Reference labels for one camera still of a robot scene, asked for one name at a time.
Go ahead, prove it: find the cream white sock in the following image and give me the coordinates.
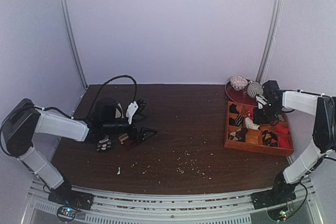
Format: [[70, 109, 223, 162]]
[[244, 118, 260, 130]]

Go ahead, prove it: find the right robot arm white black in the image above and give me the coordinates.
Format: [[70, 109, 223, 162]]
[[253, 90, 335, 204]]

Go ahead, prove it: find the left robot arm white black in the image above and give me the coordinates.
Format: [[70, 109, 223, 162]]
[[1, 98, 158, 205]]

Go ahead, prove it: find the beige brown striped sock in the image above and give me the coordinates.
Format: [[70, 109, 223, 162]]
[[114, 102, 140, 151]]

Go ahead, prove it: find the black red patterned sock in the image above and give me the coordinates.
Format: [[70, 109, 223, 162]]
[[262, 130, 279, 147]]

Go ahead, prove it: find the grey striped cup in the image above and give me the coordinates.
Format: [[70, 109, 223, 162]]
[[247, 81, 264, 99]]

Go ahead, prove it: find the striped black white sock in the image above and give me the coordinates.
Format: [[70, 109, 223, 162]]
[[228, 115, 244, 127]]

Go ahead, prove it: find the red round tray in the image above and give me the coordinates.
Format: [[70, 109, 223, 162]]
[[225, 81, 257, 106]]

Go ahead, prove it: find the orange wooden compartment box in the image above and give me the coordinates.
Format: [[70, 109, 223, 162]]
[[224, 102, 294, 156]]

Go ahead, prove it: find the black sock in box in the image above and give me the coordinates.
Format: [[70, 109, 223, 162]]
[[229, 104, 240, 114]]

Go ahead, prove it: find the argyle brown sock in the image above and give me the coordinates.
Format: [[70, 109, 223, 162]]
[[228, 128, 248, 142]]

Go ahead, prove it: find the plain red sock in box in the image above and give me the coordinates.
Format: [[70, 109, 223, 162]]
[[275, 124, 292, 149]]

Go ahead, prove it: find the dark teal monkey sock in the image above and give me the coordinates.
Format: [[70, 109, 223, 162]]
[[96, 135, 112, 152]]

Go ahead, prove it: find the white patterned bowl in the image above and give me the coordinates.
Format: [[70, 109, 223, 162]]
[[230, 76, 248, 91]]

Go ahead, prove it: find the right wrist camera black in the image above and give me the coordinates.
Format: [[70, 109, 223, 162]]
[[262, 80, 280, 98]]

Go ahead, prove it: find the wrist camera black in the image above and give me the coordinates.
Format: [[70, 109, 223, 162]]
[[92, 98, 118, 127], [262, 80, 280, 98]]

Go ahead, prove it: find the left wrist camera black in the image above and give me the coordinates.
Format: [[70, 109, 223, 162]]
[[92, 98, 118, 127]]

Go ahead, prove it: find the right aluminium frame post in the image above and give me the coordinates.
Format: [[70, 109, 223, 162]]
[[256, 0, 284, 83]]

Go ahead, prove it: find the aluminium frame post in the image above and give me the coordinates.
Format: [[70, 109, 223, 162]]
[[256, 0, 284, 83], [60, 0, 88, 89]]

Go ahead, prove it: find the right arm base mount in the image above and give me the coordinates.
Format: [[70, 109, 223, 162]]
[[251, 182, 298, 209]]

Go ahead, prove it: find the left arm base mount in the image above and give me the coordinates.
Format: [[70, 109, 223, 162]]
[[48, 188, 94, 210]]

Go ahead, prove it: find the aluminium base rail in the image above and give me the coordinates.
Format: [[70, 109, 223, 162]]
[[20, 178, 322, 224]]

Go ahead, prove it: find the left aluminium frame post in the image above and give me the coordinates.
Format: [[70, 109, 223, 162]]
[[60, 0, 88, 89]]

